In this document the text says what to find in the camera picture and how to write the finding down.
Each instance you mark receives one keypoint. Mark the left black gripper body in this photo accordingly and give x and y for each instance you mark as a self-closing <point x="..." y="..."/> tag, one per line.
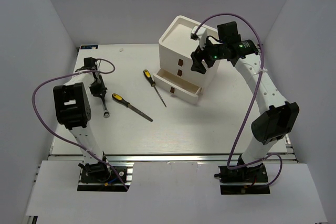
<point x="98" y="87"/>

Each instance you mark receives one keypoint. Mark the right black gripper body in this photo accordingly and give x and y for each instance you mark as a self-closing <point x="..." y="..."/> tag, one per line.
<point x="213" y="52"/>

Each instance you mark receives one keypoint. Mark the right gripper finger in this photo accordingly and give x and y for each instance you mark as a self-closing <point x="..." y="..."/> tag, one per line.
<point x="209" y="63"/>
<point x="197" y="65"/>

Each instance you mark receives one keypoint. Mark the white drawer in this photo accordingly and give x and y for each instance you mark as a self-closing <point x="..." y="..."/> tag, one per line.
<point x="177" y="86"/>

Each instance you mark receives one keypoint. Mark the silver ratchet wrench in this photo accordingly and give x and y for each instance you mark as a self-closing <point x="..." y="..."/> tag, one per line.
<point x="106" y="112"/>

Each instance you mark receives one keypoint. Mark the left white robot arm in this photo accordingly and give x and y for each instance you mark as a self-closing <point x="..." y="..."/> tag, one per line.
<point x="73" y="111"/>

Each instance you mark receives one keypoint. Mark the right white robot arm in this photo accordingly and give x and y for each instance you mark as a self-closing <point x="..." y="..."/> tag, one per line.
<point x="277" y="115"/>

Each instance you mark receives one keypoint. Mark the grey metal file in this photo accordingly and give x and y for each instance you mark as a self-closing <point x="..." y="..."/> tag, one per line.
<point x="127" y="104"/>

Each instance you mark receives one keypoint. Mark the white drawer cabinet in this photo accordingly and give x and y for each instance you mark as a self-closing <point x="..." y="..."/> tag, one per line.
<point x="175" y="48"/>

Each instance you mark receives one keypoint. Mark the blue label left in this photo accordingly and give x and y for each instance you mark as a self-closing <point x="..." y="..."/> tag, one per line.
<point x="89" y="47"/>

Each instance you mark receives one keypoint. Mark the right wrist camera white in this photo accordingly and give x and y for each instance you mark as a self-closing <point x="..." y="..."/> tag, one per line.
<point x="200" y="34"/>

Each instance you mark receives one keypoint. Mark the yellow handle screwdriver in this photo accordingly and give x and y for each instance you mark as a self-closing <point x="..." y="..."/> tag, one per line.
<point x="153" y="84"/>

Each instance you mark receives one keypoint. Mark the aluminium rail front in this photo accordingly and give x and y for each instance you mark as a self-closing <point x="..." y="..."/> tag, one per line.
<point x="147" y="158"/>

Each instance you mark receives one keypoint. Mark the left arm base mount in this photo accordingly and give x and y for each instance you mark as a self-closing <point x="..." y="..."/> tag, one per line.
<point x="105" y="178"/>

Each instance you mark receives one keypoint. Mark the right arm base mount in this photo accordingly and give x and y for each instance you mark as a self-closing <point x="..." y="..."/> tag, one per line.
<point x="243" y="181"/>

